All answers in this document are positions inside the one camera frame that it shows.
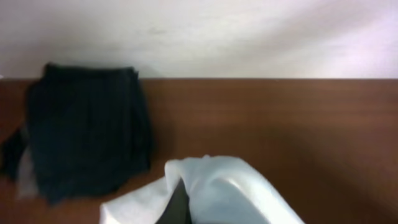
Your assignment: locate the dark navy folded garment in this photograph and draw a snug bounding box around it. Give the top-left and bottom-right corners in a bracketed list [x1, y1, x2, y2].
[25, 62, 154, 206]

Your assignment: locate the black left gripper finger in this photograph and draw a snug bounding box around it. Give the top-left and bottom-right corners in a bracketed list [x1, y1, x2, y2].
[155, 179, 192, 224]

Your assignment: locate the white t-shirt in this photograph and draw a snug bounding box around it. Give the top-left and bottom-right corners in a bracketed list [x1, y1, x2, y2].
[99, 156, 302, 224]

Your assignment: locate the grey folded garment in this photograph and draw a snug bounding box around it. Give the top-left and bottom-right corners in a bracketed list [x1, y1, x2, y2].
[17, 147, 39, 200]

